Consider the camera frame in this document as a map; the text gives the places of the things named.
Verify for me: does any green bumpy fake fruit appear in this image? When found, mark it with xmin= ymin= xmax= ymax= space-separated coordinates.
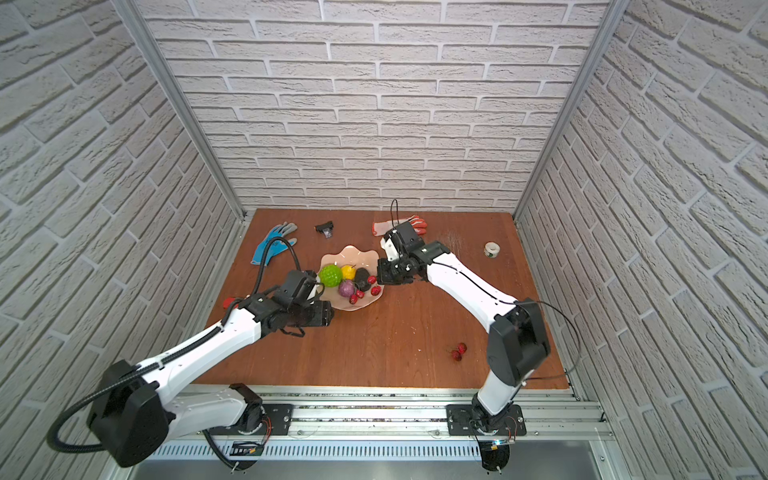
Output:
xmin=318 ymin=264 xmax=344 ymax=289

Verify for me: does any purple fake passion fruit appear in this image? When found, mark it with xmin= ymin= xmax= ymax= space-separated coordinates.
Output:
xmin=337 ymin=279 xmax=357 ymax=298

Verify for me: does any dark fake avocado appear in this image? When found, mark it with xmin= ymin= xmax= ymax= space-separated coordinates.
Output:
xmin=353 ymin=267 xmax=371 ymax=292

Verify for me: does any red fake cherry pair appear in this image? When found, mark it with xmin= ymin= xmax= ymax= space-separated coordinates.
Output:
xmin=367 ymin=276 xmax=382 ymax=297
xmin=349 ymin=289 xmax=366 ymax=305
xmin=450 ymin=342 xmax=468 ymax=362

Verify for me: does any yellow fake lemon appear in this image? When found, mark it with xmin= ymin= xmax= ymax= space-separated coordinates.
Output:
xmin=341 ymin=265 xmax=357 ymax=281

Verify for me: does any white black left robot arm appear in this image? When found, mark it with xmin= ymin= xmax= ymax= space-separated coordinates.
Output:
xmin=87 ymin=270 xmax=333 ymax=467

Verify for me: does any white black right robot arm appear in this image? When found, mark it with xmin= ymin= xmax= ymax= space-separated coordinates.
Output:
xmin=377 ymin=222 xmax=551 ymax=431

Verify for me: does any pink wavy fruit bowl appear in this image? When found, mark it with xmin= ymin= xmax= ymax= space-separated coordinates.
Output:
xmin=319 ymin=245 xmax=384 ymax=311

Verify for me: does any white red work glove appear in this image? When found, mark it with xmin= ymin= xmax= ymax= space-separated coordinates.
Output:
xmin=372 ymin=215 xmax=428 ymax=237

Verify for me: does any blue grey work glove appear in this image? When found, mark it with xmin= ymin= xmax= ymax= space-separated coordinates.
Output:
xmin=251 ymin=222 xmax=298 ymax=266

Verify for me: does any white tape roll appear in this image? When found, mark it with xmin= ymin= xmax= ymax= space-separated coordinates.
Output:
xmin=484 ymin=242 xmax=501 ymax=258

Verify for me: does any small black clip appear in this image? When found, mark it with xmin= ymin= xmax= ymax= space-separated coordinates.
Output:
xmin=315 ymin=221 xmax=334 ymax=239

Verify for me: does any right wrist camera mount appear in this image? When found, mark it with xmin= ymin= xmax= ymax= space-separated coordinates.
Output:
xmin=380 ymin=237 xmax=400 ymax=262

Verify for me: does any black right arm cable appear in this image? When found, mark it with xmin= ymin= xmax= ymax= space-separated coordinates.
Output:
xmin=389 ymin=199 xmax=583 ymax=382

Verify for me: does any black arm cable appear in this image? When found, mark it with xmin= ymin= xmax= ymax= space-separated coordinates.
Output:
xmin=46 ymin=236 xmax=303 ymax=454
xmin=389 ymin=199 xmax=583 ymax=382

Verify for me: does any red handled tool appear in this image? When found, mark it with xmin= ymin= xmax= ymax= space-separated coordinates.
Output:
xmin=222 ymin=297 xmax=238 ymax=309

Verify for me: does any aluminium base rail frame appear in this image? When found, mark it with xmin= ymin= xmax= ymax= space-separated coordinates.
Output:
xmin=98 ymin=383 xmax=631 ymax=480

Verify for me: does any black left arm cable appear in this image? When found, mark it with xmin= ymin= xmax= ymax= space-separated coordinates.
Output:
xmin=46 ymin=236 xmax=303 ymax=454

